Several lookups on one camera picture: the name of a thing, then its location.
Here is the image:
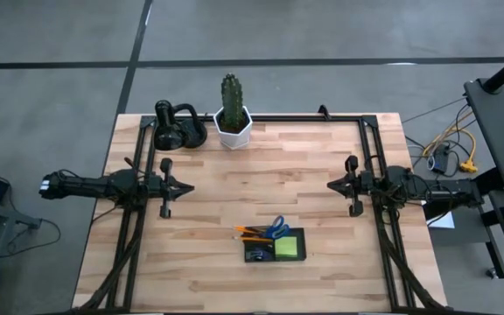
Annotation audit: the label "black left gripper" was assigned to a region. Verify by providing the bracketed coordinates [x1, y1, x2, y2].
[149, 157, 196, 220]

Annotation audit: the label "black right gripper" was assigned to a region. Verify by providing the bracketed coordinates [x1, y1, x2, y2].
[326, 155, 375, 218]

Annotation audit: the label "black mesh desk organizer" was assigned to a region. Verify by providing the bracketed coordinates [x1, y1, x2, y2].
[243, 227, 308, 263]

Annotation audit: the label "blue handled scissors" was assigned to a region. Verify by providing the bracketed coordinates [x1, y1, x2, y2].
[263, 214, 291, 241]

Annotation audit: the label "green sticky note pad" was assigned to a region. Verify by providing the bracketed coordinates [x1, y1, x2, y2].
[274, 235, 299, 258]

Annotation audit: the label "black desk lamp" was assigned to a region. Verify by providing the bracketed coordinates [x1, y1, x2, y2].
[153, 99, 208, 152]

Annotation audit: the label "white hexagonal plant pot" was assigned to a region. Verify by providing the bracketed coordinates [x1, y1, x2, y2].
[213, 104, 254, 151]

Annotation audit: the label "green cactus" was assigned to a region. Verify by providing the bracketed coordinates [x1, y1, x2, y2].
[220, 73, 245, 132]

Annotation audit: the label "black power brick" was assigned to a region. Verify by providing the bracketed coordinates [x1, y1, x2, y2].
[433, 143, 452, 175]

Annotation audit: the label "white paper sheet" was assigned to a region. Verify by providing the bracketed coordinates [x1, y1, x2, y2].
[426, 213, 456, 230]

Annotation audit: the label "grey metal stand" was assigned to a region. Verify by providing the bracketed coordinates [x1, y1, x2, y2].
[0, 199, 43, 315]

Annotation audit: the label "grey side desk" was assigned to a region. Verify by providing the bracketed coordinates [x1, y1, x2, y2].
[464, 77, 504, 193]

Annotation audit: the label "black aluminium table frame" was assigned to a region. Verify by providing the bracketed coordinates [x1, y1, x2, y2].
[74, 113, 450, 314]

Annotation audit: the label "thin grey floor cable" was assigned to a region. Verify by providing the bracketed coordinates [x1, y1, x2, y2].
[402, 96, 470, 124]

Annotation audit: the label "yellow cable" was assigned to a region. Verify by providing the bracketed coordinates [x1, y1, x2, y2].
[422, 126, 480, 174]

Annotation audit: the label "black floor cable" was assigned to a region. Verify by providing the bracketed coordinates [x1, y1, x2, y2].
[0, 218, 62, 266]

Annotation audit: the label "black desk frame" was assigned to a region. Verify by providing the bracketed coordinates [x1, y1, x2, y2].
[422, 168, 504, 280]

